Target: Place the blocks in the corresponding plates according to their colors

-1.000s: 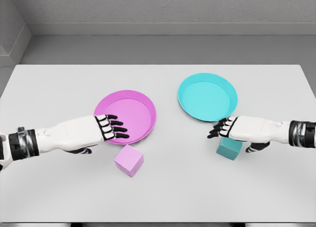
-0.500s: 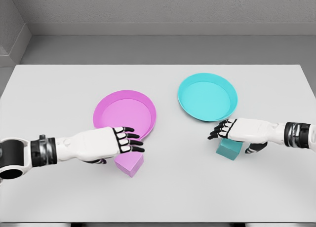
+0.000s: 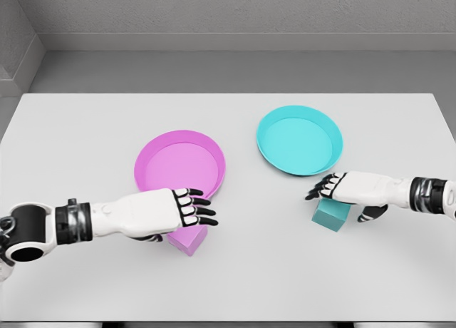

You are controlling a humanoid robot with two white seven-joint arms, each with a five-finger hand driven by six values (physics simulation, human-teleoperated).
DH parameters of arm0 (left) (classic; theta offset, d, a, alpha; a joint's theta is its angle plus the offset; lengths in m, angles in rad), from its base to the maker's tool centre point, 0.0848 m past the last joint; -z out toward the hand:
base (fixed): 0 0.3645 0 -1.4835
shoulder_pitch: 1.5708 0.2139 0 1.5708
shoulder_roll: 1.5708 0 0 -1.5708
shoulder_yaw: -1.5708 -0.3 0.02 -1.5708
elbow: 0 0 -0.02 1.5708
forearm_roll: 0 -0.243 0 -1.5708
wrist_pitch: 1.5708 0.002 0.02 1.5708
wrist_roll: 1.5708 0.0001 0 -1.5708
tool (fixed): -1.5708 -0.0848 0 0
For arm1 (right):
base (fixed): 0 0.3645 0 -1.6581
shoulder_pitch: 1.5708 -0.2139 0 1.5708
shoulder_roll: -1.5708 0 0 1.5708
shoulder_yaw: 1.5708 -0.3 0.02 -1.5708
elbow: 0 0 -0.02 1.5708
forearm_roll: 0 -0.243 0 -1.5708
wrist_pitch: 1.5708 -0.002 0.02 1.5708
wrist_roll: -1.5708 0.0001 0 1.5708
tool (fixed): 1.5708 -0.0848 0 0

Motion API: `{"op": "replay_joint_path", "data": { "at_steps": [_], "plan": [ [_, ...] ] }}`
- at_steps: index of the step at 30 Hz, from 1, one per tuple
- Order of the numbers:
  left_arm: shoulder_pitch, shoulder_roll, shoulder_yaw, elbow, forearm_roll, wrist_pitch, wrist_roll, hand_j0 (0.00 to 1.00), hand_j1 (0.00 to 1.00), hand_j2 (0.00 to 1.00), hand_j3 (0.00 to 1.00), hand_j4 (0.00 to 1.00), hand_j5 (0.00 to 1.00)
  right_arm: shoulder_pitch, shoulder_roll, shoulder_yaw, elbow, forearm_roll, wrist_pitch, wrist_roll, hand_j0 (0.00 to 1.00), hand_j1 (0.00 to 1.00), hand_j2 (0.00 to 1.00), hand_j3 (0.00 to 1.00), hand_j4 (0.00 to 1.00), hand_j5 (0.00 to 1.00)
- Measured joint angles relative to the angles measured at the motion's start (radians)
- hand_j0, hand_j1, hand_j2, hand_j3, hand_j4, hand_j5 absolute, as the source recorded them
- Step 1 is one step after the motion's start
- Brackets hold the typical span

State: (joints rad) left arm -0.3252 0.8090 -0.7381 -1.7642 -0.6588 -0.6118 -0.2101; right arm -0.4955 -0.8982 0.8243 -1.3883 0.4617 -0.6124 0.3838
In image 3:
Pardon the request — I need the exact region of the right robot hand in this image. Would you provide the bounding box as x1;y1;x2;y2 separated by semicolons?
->
304;172;389;223

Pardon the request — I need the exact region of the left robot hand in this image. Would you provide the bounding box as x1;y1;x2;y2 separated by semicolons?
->
125;188;219;243

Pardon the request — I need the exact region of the teal block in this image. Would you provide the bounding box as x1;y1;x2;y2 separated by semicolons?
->
311;198;352;233

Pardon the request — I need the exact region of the pink block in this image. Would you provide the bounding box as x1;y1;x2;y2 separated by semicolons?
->
165;225;208;257

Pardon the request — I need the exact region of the pink round plate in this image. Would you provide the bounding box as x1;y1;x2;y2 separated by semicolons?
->
133;129;227;200

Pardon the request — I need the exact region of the cyan round plate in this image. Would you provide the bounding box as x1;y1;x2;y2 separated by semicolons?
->
256;105;343;177

